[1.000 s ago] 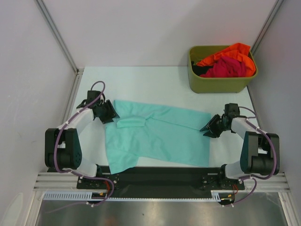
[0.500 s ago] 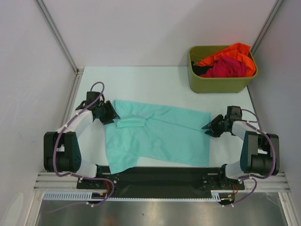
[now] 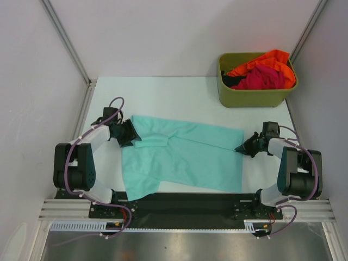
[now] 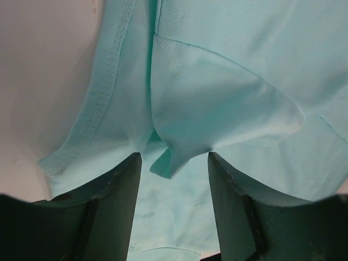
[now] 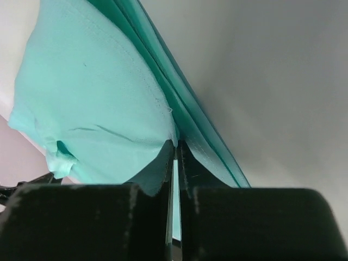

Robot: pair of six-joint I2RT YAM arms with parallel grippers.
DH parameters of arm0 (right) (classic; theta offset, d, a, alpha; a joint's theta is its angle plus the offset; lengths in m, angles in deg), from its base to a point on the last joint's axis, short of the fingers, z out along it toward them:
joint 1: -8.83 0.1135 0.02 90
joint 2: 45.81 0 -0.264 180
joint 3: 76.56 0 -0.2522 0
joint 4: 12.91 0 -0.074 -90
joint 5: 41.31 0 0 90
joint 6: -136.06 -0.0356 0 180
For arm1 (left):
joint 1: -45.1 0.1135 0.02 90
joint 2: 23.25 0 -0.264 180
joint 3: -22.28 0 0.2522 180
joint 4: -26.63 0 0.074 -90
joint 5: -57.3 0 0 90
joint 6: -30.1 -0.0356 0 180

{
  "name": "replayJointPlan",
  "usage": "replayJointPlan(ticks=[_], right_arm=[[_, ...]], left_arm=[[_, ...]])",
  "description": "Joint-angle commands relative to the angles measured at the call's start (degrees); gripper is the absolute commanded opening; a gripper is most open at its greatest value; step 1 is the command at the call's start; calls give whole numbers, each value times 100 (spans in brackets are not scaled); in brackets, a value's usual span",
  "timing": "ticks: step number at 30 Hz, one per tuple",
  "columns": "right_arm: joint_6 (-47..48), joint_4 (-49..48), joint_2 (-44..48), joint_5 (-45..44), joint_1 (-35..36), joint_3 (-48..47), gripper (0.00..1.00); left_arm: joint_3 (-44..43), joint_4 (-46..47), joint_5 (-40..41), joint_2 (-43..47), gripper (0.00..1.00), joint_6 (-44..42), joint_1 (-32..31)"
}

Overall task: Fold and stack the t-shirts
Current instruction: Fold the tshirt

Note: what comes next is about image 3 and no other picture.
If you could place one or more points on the aluminium corner post left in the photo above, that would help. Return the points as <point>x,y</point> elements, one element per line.
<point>66,41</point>

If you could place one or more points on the magenta t shirt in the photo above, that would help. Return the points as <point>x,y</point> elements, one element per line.
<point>261,78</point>

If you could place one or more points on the orange t shirt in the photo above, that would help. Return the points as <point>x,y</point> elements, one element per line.
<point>274,59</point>

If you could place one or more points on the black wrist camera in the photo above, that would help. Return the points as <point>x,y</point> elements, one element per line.
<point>108,112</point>
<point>270,130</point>

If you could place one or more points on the teal t shirt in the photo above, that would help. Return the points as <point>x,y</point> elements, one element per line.
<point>188,153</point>

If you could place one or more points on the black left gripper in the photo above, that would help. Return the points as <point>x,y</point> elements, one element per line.
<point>131,134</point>

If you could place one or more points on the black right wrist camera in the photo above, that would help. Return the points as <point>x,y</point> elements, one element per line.
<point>270,130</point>

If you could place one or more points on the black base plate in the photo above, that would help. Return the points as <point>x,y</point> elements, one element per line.
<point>187,210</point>

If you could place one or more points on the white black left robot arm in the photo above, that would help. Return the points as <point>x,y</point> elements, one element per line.
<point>74,166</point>

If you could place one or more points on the olive green plastic bin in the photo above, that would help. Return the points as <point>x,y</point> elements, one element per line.
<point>247,98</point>

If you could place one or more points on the black garment in bin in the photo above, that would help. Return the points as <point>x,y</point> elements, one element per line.
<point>231,82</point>

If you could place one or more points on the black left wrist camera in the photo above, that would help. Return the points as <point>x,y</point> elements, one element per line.
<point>108,112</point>

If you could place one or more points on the aluminium corner post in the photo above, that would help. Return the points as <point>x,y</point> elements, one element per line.
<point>317,13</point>
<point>66,41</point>

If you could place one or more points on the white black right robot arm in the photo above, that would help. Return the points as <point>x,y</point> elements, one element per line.
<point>300,171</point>

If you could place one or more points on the aluminium front rail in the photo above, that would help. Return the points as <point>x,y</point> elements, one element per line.
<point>84,210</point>

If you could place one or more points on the aluminium corner post right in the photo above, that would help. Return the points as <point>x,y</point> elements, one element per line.
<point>317,13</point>

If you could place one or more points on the white slotted cable duct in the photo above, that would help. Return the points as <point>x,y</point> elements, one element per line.
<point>105,227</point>

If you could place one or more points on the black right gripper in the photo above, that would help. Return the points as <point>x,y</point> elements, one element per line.
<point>254,144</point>

